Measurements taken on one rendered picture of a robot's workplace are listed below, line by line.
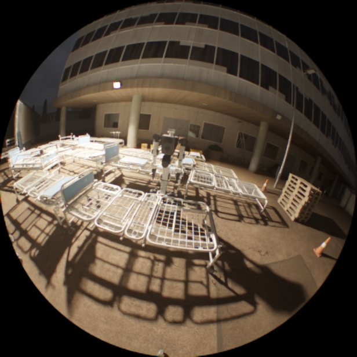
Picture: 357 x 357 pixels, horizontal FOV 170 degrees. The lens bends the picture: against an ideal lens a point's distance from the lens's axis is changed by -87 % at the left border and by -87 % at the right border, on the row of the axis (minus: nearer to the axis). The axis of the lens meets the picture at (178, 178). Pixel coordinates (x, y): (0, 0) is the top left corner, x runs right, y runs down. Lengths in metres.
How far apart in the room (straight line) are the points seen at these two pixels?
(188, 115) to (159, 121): 2.11
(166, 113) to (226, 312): 9.38
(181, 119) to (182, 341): 9.27
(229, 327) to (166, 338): 0.65
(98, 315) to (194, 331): 0.94
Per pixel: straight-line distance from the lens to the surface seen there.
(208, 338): 1.61
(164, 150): 1.86
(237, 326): 1.75
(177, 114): 8.84
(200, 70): 6.53
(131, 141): 7.34
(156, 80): 6.04
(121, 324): 1.53
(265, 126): 8.04
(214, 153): 7.68
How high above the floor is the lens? 1.49
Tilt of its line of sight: 23 degrees down
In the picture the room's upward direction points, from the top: 10 degrees clockwise
